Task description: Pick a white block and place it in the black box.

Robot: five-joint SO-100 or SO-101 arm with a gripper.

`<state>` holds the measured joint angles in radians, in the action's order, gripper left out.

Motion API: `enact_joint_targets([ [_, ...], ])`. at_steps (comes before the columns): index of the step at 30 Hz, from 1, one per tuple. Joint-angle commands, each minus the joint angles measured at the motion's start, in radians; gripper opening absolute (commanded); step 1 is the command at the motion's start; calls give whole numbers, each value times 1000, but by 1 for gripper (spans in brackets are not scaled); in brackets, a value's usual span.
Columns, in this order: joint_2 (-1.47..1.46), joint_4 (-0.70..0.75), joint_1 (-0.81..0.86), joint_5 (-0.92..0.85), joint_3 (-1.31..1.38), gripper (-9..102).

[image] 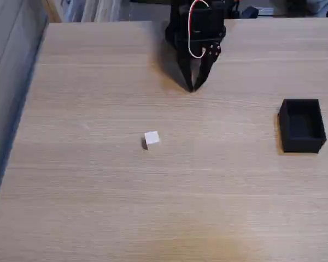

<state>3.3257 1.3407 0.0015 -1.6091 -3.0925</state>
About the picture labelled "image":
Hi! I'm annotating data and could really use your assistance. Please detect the light wooden frame post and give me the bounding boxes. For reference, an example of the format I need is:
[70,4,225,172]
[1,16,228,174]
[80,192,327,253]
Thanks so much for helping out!
[42,0,62,23]

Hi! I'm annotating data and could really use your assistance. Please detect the pale stacked boards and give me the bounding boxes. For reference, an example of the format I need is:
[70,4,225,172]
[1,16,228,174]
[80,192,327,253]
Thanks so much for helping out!
[62,0,132,23]

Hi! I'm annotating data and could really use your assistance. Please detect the white block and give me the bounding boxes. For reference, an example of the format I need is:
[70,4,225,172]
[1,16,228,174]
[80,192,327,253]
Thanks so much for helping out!
[143,130,161,150]

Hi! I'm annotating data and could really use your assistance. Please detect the black open box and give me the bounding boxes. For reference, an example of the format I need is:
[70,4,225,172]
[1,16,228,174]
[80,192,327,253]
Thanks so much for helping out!
[278,98,327,153]

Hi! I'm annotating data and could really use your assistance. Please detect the small black device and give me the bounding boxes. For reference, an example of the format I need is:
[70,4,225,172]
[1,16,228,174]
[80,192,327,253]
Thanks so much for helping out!
[241,7,260,20]

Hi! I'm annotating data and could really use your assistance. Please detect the white and red gripper cable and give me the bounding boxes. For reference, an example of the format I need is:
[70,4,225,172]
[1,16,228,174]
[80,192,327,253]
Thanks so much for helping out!
[188,0,210,59]

